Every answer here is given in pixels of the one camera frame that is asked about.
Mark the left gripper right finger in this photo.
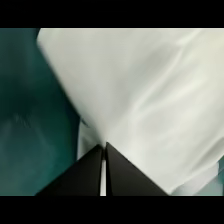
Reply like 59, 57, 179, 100
105, 141, 168, 197

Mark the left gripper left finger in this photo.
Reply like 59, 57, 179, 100
35, 143, 104, 197

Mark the white shirt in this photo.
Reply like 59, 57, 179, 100
36, 27, 224, 197

